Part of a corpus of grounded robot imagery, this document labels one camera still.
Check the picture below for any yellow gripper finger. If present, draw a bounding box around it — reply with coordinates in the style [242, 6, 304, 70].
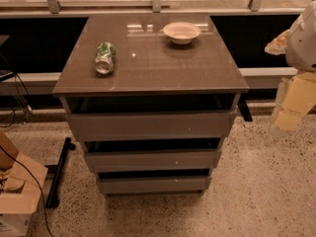
[270, 72, 316, 137]
[265, 30, 290, 55]

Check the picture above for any grey drawer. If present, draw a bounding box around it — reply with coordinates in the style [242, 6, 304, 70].
[85, 150, 221, 173]
[97, 176, 211, 195]
[67, 112, 236, 142]

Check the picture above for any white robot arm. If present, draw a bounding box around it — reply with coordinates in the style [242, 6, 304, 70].
[265, 0, 316, 137]

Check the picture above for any grey drawer cabinet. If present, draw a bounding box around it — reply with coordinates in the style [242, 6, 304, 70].
[53, 14, 248, 181]

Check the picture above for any grey top drawer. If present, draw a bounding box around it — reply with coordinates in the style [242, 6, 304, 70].
[67, 112, 236, 142]

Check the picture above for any grey bottom drawer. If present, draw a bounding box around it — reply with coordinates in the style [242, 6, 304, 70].
[97, 176, 211, 195]

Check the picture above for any white bowl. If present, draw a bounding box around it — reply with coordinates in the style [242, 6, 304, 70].
[163, 22, 200, 45]

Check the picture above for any green soda can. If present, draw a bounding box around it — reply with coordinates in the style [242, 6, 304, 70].
[95, 41, 116, 75]

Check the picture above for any black stand leg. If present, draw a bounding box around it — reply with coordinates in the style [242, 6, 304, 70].
[45, 137, 76, 208]

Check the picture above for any wooden box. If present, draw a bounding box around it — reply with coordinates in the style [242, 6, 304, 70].
[0, 131, 47, 214]

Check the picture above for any white box on floor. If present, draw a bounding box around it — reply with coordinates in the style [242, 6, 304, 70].
[0, 214, 32, 237]

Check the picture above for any black cable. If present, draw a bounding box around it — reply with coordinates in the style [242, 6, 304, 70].
[0, 145, 55, 237]

